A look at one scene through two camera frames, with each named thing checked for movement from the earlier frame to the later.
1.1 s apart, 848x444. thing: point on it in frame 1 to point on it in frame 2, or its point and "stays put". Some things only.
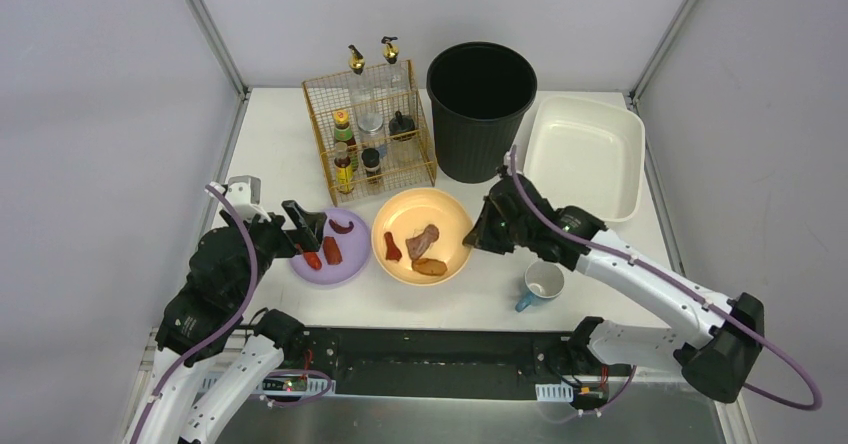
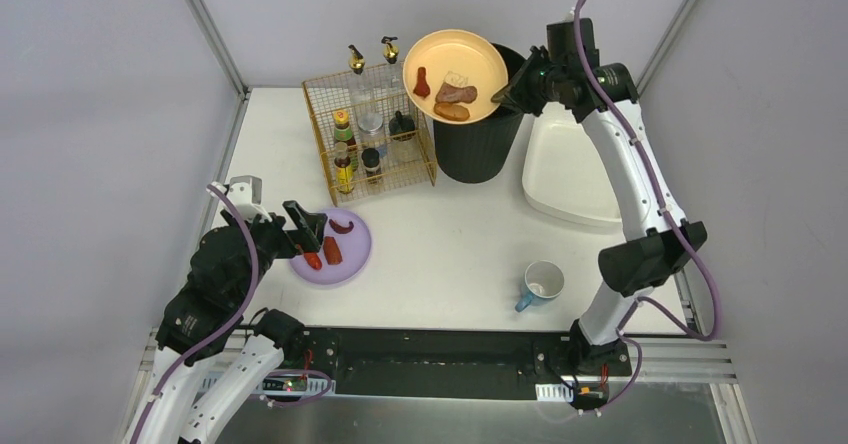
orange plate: x=418 y=235 to x=465 y=53
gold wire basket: x=374 y=132 stays put
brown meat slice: x=419 y=244 to x=448 y=93
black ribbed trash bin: x=480 y=92 stays put
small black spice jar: x=371 y=160 stays put
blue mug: x=543 y=281 stays put
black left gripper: x=282 y=234 stays put
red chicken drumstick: x=392 y=251 to x=422 y=87
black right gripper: x=496 y=222 to x=531 y=84
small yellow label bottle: x=344 y=169 stays put
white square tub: x=586 y=156 stays put
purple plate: x=343 y=252 stays put
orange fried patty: x=429 y=266 to x=452 y=111
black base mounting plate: x=431 y=362 stays put
